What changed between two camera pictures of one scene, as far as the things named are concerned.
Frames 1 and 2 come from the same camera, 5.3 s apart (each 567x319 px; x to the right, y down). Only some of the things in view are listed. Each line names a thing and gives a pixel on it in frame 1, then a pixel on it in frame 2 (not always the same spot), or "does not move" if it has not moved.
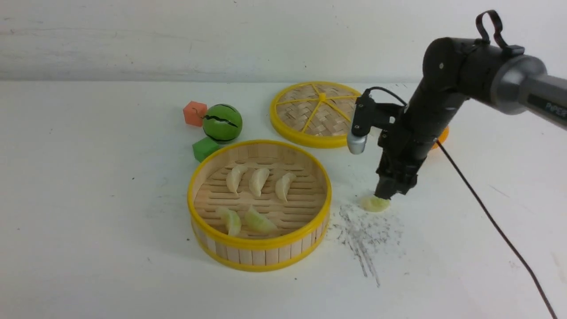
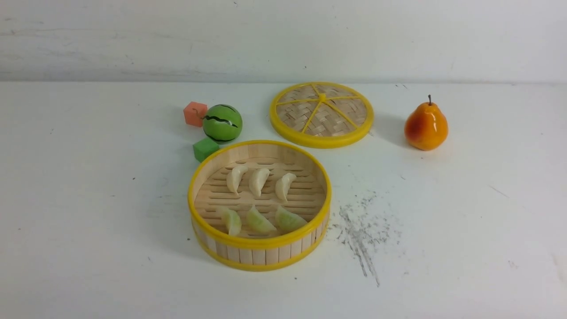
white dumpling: [234, 177] does not move
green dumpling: [375, 204] -> [286, 221]
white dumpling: [282, 186] does not move
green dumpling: [254, 223] does not move
